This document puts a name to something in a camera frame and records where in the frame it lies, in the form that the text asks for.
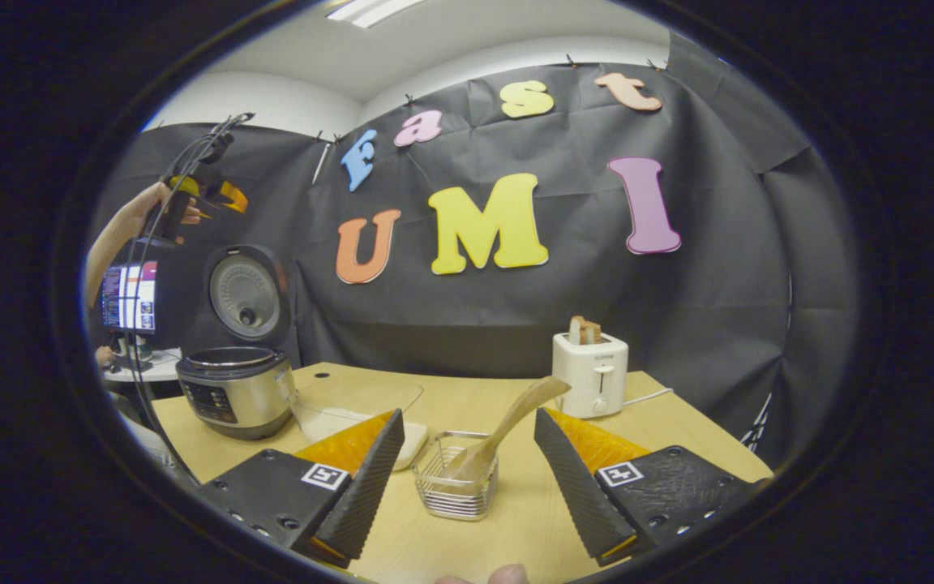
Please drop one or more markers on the computer monitor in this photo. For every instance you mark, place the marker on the computer monitor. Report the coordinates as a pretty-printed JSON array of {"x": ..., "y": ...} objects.
[{"x": 130, "y": 296}]

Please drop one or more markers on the ceiling light panel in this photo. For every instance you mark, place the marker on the ceiling light panel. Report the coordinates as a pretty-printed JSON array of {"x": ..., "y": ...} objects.
[{"x": 374, "y": 10}]

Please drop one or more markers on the small grey desk device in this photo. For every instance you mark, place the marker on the small grey desk device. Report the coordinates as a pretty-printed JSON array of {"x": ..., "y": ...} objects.
[{"x": 133, "y": 349}]

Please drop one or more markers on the white toaster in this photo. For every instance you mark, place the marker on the white toaster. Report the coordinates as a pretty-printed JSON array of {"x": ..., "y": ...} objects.
[{"x": 590, "y": 377}]

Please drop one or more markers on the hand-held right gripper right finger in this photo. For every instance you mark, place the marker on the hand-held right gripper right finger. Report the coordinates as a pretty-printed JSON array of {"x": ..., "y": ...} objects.
[{"x": 576, "y": 487}]

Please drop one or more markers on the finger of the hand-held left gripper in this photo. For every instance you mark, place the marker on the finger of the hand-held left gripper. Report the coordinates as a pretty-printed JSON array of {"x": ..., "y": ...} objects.
[
  {"x": 187, "y": 188},
  {"x": 233, "y": 197}
]

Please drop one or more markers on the white side table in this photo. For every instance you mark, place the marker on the white side table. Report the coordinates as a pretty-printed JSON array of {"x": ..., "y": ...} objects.
[{"x": 160, "y": 369}]

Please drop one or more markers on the clear plastic container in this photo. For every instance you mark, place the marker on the clear plastic container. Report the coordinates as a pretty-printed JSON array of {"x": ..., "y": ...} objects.
[{"x": 353, "y": 397}]

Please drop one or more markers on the wooden spoon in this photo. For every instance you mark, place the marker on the wooden spoon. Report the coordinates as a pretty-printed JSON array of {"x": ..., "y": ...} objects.
[{"x": 516, "y": 414}]

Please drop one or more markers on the black and silver rice cooker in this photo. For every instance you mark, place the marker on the black and silver rice cooker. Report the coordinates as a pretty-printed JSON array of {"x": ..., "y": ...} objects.
[{"x": 232, "y": 397}]

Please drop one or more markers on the black backdrop cloth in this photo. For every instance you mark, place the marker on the black backdrop cloth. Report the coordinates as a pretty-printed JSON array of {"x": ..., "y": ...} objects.
[{"x": 694, "y": 284}]

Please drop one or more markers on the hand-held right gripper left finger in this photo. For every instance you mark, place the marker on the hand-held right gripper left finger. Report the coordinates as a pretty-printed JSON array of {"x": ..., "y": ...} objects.
[{"x": 370, "y": 487}]

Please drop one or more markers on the brown toast slice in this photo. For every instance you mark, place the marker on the brown toast slice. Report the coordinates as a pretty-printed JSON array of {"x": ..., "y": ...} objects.
[{"x": 592, "y": 332}]

